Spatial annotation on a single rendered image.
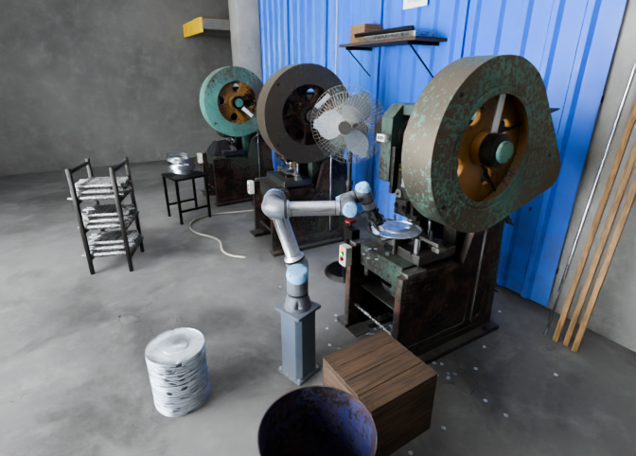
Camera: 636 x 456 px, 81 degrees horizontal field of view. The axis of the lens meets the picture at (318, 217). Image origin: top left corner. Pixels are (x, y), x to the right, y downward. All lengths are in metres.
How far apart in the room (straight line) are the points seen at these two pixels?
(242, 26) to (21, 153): 4.40
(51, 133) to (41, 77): 0.94
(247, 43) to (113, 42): 2.50
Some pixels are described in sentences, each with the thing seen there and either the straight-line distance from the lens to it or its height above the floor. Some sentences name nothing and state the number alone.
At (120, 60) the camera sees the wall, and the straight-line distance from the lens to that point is 8.18.
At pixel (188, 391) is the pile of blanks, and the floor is 0.15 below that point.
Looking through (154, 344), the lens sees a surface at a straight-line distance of 2.24.
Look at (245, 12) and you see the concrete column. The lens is 7.02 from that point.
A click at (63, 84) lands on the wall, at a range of 8.16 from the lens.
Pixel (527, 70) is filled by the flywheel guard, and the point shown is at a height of 1.68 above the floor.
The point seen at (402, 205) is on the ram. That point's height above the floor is 0.95.
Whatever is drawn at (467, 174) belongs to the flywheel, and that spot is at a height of 1.21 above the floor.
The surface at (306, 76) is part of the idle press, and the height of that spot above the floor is 1.64.
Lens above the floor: 1.66
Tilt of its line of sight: 21 degrees down
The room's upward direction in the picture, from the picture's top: straight up
